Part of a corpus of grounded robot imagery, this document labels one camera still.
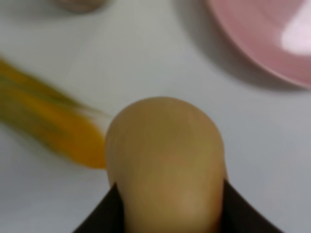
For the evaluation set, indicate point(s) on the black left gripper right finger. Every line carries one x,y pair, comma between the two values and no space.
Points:
240,217

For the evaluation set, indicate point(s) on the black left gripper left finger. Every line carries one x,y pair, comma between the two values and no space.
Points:
107,217

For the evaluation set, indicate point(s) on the tan butternut squash toy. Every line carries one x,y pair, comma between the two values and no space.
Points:
166,157

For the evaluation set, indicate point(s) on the brown round object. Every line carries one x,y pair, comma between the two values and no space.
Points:
81,6

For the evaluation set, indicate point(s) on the yellow corn cob toy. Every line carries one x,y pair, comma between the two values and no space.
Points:
55,120

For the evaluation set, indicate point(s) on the pink plate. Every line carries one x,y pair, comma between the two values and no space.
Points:
273,34

